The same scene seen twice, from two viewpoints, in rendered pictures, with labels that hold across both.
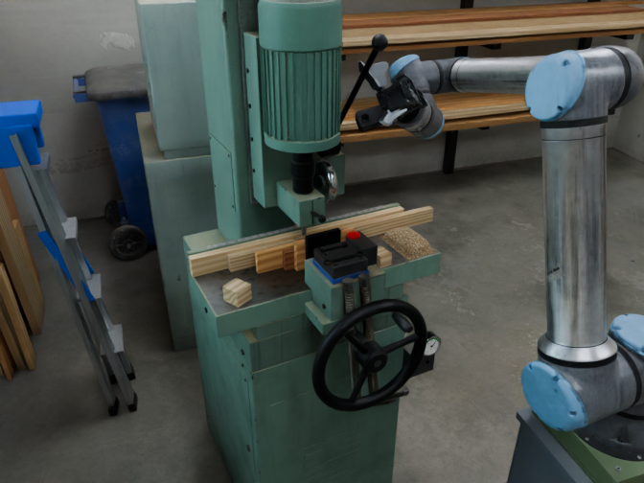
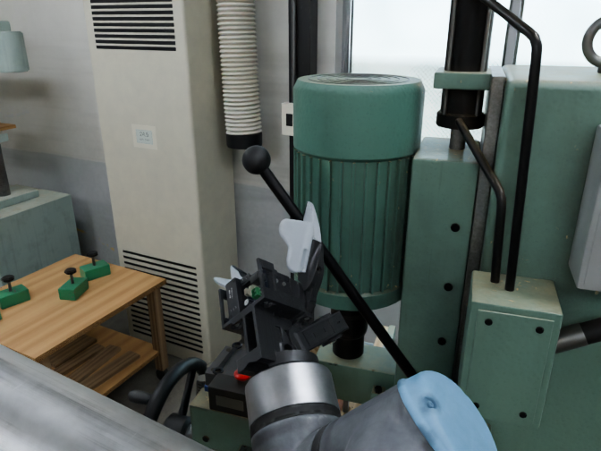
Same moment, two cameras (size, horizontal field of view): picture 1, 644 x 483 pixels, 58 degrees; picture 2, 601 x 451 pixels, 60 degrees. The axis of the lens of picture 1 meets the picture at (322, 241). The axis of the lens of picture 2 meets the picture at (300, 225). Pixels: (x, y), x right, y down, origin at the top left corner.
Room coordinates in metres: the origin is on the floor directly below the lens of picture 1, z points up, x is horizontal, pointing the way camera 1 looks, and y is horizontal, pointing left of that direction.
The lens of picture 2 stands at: (1.74, -0.52, 1.58)
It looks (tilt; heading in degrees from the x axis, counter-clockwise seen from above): 22 degrees down; 135
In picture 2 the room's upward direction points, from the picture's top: straight up
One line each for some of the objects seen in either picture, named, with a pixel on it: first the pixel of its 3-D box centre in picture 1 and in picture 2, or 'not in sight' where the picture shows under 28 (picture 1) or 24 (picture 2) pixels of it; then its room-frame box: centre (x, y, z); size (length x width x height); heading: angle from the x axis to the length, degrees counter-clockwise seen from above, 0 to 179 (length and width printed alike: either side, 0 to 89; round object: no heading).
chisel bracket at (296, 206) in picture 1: (300, 203); (358, 377); (1.31, 0.05, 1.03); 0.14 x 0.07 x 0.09; 27
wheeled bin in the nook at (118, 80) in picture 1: (150, 159); not in sight; (3.01, 0.94, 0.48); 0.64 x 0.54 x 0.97; 111
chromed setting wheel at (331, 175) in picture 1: (324, 181); not in sight; (1.46, -0.01, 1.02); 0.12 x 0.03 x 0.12; 27
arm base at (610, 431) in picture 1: (620, 404); not in sight; (0.98, -0.69, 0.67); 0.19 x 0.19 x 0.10
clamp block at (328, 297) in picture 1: (344, 282); (241, 407); (1.12, -0.05, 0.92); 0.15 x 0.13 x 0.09; 117
